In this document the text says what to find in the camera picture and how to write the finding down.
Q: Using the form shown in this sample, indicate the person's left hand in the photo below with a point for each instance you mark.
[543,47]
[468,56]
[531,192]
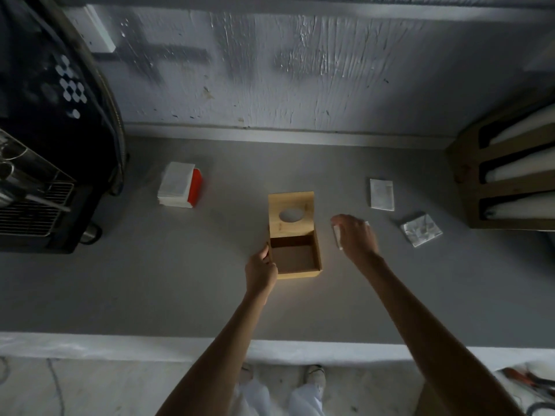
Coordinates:
[259,275]

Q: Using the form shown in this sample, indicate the person's right hand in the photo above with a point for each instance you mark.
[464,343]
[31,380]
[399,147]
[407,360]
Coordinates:
[355,238]

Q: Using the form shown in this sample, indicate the person's right fingers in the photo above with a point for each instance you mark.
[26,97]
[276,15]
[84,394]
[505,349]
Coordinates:
[343,225]

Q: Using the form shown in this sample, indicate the person's left fingers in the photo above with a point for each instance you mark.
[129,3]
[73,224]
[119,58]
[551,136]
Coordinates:
[264,253]

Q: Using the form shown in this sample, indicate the white napkin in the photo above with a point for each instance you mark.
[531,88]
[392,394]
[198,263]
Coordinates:
[382,194]
[337,238]
[420,230]

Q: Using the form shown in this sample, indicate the wooden tissue box with lid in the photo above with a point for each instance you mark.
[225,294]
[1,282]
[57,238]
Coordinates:
[295,238]

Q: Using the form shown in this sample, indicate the person's left forearm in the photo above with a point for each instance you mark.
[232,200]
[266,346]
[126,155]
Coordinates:
[212,355]

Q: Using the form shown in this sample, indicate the person's right forearm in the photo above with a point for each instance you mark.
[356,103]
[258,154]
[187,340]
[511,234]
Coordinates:
[433,337]

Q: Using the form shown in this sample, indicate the white flat folded napkin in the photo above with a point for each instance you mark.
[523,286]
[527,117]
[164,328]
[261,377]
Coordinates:
[382,194]

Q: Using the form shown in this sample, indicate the crumpled white napkin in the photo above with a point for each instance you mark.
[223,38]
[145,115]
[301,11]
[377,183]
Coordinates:
[420,230]

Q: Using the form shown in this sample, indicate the napkin pack with red wrap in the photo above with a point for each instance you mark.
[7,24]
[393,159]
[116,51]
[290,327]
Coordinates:
[178,186]

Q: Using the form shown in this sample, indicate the person's left shoe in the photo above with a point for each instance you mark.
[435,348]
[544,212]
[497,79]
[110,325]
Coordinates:
[247,371]

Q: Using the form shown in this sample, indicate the person's shoe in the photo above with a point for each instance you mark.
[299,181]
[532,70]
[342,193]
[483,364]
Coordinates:
[314,373]
[247,371]

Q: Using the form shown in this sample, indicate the person's right shoe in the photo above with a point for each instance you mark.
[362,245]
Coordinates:
[314,373]

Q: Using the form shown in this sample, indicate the wooden roll holder rack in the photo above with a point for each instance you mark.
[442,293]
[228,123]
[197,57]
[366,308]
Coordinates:
[466,168]

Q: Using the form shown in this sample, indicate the person's white trousers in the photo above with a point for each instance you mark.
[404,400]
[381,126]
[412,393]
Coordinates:
[299,400]

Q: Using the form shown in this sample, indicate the white paper roll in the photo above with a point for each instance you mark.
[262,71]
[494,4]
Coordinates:
[522,166]
[520,207]
[524,127]

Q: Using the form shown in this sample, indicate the black countertop appliance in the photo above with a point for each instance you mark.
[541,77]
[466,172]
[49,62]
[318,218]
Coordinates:
[43,82]

